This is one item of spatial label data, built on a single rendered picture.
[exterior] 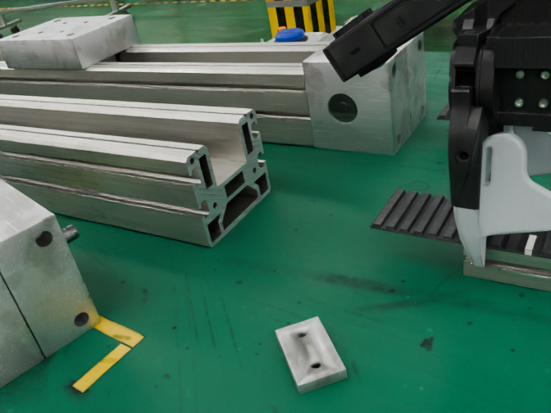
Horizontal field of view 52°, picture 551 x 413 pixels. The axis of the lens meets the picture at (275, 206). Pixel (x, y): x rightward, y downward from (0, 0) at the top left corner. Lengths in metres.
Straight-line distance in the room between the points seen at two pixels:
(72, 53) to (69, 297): 0.43
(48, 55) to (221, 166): 0.38
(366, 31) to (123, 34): 0.53
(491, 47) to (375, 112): 0.26
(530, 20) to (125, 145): 0.32
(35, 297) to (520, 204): 0.31
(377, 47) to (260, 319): 0.19
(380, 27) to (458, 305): 0.18
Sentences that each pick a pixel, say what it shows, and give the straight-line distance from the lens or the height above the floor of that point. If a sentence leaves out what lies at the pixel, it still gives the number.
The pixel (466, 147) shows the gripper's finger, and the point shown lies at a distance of 0.32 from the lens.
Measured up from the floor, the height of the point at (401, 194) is 0.81.
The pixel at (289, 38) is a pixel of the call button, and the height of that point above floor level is 0.85.
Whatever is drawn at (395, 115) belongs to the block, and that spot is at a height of 0.82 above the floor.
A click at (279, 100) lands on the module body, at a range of 0.61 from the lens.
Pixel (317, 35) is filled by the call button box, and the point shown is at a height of 0.84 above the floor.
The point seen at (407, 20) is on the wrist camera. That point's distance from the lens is 0.34.
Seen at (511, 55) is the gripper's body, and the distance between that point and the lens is 0.32.
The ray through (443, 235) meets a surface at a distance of 0.40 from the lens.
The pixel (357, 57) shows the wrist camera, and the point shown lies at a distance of 0.36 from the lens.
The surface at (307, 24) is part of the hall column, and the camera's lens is 3.79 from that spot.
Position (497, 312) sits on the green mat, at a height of 0.78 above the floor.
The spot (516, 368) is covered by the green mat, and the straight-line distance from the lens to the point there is 0.36.
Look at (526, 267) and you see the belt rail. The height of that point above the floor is 0.79.
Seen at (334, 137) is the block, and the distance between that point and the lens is 0.59.
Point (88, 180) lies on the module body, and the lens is 0.54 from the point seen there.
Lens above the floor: 1.04
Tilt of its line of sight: 30 degrees down
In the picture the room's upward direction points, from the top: 11 degrees counter-clockwise
